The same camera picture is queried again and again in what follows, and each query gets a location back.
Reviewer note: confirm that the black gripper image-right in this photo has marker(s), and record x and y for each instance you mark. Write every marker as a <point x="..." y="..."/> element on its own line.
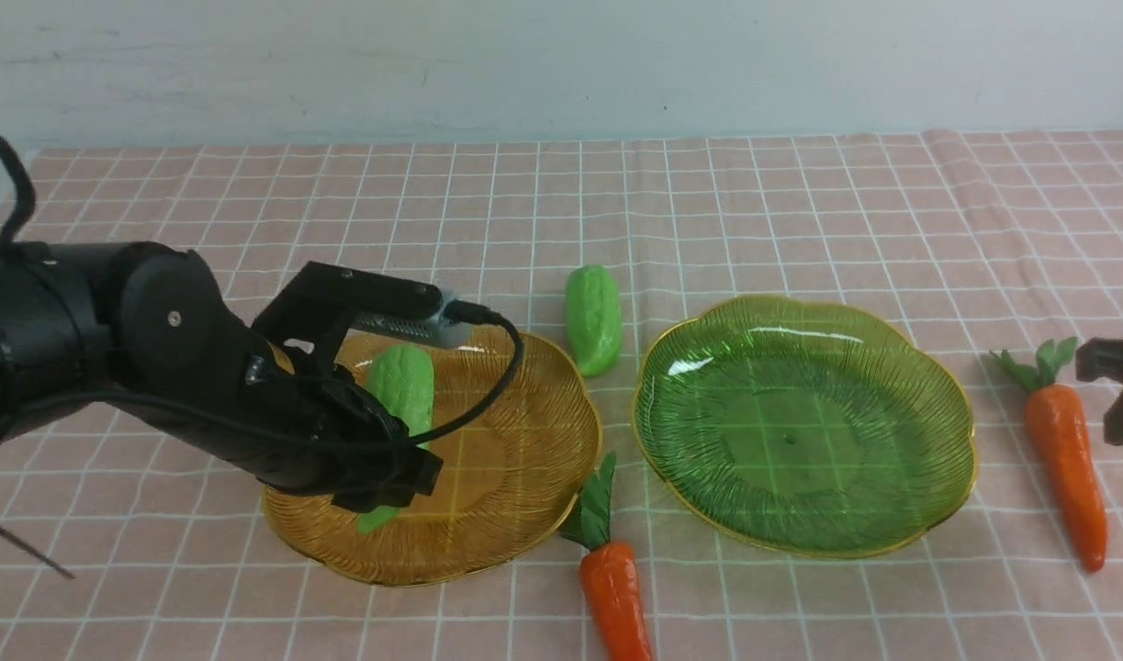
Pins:
<point x="1099" y="359"/>

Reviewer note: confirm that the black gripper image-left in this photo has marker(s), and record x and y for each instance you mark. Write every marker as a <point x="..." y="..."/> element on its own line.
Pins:
<point x="319" y="433"/>

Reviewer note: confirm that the orange carrot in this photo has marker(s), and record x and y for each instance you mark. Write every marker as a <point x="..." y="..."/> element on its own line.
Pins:
<point x="608" y="572"/>
<point x="1056" y="424"/>

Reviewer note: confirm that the green gourd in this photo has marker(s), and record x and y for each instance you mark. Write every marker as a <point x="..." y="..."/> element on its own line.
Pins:
<point x="402" y="379"/>
<point x="593" y="319"/>

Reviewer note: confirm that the amber glass plate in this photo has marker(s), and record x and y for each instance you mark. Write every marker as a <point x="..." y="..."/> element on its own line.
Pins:
<point x="510" y="478"/>

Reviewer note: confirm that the green glass plate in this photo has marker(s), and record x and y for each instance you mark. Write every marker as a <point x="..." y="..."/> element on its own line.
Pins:
<point x="806" y="428"/>

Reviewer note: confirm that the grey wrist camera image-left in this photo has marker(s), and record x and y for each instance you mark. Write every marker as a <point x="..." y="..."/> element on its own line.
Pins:
<point x="405" y="317"/>

